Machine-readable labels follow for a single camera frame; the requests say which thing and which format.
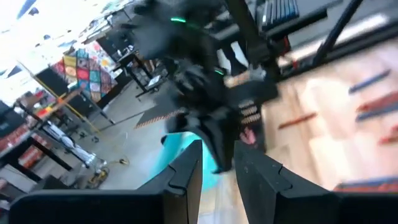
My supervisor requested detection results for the shelf with red bins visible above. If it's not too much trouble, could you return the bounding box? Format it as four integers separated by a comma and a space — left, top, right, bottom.
0, 124, 44, 170

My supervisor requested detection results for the colourful patchwork quilt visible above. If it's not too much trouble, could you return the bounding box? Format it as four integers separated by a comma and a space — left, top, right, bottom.
50, 48, 119, 103

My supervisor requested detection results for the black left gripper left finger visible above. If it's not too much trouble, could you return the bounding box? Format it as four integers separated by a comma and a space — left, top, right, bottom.
8, 139, 204, 224

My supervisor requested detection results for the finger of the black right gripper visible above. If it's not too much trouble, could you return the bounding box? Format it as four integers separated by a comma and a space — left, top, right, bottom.
219, 123, 242, 170
201, 126, 229, 174

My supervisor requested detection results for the black floor mat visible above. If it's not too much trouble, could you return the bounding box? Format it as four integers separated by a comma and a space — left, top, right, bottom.
136, 91, 187, 125

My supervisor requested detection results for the orange crayon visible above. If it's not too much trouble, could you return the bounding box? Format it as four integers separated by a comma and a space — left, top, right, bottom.
378, 124, 398, 146
277, 111, 318, 130

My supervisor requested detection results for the black aluminium table frame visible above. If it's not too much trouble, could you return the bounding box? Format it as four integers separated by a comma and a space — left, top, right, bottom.
276, 29, 398, 80

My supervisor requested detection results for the red crayon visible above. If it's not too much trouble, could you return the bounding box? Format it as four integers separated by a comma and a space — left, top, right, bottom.
356, 92, 398, 113
333, 183, 398, 193

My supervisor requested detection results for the black pole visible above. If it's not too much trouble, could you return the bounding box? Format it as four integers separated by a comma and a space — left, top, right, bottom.
312, 0, 364, 68

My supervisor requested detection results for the teal plastic bin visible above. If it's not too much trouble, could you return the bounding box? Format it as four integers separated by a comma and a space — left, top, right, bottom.
152, 132, 218, 192

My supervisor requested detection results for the black mesh basket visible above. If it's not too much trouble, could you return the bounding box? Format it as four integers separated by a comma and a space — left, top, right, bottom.
236, 88, 280, 147

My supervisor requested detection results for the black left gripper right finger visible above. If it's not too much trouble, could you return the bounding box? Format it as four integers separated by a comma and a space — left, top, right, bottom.
234, 139, 398, 224

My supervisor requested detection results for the orange black hazard strip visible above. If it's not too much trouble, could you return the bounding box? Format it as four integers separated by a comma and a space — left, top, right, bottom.
134, 107, 187, 130

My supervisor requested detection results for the pink crayon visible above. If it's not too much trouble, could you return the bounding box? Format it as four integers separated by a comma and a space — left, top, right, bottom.
239, 127, 257, 146

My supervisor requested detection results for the backlit keyboard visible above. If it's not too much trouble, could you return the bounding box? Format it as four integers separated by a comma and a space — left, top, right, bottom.
262, 0, 300, 32

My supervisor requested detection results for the yellow tool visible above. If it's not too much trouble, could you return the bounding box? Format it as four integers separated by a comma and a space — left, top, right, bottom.
86, 166, 110, 189

